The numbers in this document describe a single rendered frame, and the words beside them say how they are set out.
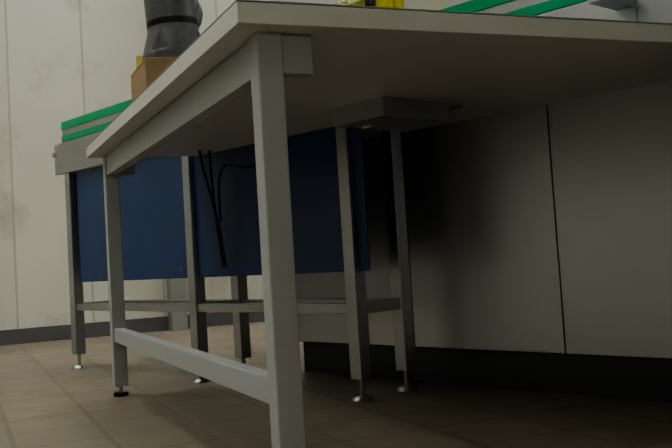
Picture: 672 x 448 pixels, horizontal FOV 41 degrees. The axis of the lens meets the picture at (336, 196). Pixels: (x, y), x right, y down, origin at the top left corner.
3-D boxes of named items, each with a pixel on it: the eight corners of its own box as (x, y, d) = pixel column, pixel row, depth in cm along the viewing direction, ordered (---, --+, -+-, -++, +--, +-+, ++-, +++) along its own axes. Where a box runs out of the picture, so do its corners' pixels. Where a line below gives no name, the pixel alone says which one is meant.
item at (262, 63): (283, 523, 129) (255, 30, 133) (112, 395, 267) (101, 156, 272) (342, 512, 132) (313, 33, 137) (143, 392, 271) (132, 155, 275)
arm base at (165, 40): (153, 57, 195) (148, 12, 196) (135, 73, 209) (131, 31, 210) (218, 56, 202) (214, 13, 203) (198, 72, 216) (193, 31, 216)
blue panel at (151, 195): (416, 267, 241) (406, 109, 243) (369, 270, 229) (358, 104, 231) (121, 279, 358) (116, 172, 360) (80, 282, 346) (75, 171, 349)
